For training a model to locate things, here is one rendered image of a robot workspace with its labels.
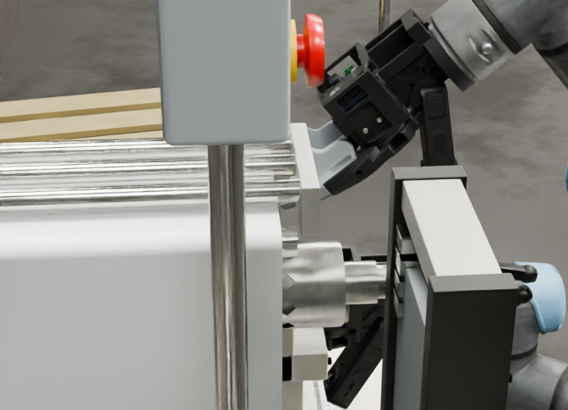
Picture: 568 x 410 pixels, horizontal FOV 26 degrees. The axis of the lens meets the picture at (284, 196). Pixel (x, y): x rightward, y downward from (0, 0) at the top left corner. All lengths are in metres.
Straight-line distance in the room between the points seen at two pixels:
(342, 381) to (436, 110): 0.34
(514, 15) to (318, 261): 0.32
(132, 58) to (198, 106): 4.50
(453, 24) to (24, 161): 0.42
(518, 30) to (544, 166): 3.07
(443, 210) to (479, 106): 3.77
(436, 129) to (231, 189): 0.62
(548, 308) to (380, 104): 0.33
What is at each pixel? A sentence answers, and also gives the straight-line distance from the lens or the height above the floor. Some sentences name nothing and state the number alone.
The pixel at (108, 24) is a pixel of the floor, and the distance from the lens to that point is 5.36.
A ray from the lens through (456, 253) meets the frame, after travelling 0.75.
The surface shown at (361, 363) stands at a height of 1.05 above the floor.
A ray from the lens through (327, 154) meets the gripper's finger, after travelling 1.12.
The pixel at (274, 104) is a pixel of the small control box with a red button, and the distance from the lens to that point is 0.47.
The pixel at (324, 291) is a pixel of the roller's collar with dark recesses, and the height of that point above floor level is 1.35.
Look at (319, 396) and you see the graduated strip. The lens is 1.52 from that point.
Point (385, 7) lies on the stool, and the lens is 4.42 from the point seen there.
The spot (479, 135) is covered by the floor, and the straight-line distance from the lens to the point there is 4.33.
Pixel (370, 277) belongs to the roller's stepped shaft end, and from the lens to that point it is 0.90.
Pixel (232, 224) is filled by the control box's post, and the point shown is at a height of 1.56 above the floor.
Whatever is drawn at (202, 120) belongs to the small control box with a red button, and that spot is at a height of 1.62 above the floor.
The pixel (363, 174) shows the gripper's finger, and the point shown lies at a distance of 1.11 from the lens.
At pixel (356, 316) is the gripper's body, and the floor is 1.12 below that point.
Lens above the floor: 1.82
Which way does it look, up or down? 28 degrees down
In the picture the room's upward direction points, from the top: straight up
